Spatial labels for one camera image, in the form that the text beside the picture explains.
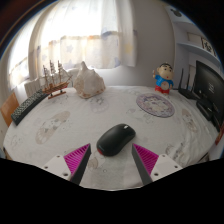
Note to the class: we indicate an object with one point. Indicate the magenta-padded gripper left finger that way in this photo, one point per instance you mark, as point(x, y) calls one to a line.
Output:
point(76, 158)

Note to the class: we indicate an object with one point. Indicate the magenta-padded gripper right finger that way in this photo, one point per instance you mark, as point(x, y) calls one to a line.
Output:
point(147, 159)

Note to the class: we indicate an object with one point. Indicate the black computer mouse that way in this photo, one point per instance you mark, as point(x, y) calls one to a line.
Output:
point(115, 140)

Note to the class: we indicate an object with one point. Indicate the white printed tablecloth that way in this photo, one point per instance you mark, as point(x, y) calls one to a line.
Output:
point(83, 120)

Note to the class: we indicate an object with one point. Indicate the black keyboard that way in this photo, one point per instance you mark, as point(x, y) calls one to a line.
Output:
point(28, 106)

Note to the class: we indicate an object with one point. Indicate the large white conch shell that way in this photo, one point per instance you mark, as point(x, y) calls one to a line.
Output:
point(88, 83)

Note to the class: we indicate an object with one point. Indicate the black router with antennas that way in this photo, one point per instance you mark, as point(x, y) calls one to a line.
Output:
point(186, 93)

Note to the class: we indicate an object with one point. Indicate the cartoon boy figure clock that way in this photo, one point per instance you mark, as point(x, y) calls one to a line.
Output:
point(164, 80)

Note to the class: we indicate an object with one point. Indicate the orange wooden chair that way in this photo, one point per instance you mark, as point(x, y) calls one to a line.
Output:
point(8, 108)

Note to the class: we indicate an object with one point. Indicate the black computer monitor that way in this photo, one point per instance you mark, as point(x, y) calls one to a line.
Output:
point(210, 85)

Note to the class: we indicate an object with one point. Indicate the white star-print curtain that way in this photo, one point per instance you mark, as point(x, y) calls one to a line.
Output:
point(83, 33)

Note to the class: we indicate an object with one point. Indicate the white wall shelf unit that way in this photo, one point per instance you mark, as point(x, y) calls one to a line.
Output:
point(196, 46)

